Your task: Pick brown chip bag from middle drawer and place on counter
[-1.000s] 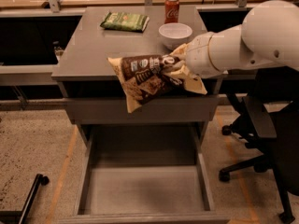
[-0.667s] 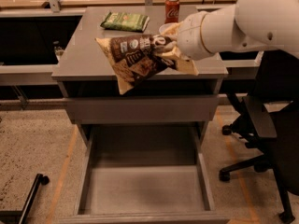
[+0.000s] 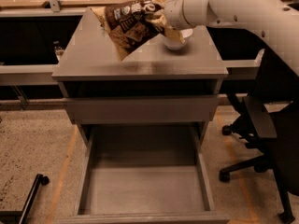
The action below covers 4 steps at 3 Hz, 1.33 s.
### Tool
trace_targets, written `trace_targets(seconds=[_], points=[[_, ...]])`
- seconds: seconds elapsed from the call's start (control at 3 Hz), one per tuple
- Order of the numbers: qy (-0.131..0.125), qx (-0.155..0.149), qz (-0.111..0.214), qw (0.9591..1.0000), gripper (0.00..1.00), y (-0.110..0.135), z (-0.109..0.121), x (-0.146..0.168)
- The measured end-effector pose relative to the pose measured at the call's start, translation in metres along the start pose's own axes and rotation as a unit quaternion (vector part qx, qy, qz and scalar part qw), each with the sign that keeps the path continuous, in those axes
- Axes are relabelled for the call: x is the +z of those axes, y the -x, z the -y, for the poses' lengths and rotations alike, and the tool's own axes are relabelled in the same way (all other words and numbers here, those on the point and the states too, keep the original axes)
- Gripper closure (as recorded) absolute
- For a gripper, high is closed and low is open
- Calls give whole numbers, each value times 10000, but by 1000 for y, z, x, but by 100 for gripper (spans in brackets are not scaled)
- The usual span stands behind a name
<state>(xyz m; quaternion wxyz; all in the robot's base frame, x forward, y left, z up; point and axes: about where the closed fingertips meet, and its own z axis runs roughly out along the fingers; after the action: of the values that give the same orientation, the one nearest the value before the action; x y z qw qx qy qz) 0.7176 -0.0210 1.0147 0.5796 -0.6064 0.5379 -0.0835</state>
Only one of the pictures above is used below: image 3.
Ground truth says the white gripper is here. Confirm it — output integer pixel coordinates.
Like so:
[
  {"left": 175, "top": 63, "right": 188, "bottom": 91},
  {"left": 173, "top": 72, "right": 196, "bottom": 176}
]
[{"left": 150, "top": 0, "right": 200, "bottom": 37}]

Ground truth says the brown sea salt chip bag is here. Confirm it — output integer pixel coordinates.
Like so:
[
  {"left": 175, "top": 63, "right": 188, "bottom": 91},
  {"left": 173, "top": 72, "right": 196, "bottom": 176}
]
[{"left": 92, "top": 0, "right": 164, "bottom": 61}]

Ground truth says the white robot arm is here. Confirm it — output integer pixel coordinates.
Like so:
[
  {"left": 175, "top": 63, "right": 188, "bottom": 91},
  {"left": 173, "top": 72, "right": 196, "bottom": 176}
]
[{"left": 162, "top": 0, "right": 299, "bottom": 75}]

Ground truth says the grey drawer cabinet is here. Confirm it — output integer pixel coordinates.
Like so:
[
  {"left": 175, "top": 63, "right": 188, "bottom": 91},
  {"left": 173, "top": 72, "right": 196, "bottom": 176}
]
[{"left": 52, "top": 9, "right": 228, "bottom": 142}]

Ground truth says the closed grey top drawer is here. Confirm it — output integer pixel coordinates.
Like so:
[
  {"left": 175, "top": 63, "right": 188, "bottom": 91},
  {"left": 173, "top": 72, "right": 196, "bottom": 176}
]
[{"left": 65, "top": 96, "right": 219, "bottom": 124}]

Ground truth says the open grey middle drawer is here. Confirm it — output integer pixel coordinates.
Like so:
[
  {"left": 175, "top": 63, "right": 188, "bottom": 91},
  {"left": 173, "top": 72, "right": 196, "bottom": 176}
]
[{"left": 59, "top": 124, "right": 229, "bottom": 224}]

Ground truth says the white ceramic bowl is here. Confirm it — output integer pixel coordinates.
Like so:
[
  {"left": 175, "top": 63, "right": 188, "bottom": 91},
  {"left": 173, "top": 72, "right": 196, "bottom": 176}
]
[{"left": 163, "top": 29, "right": 193, "bottom": 50}]

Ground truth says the black office chair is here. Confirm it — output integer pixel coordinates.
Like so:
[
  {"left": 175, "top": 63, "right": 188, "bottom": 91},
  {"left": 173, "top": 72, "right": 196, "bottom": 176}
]
[{"left": 219, "top": 48, "right": 299, "bottom": 224}]

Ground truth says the black metal stand base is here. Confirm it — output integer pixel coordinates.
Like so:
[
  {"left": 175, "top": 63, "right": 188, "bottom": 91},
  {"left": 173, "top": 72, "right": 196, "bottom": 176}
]
[{"left": 0, "top": 174, "right": 50, "bottom": 224}]

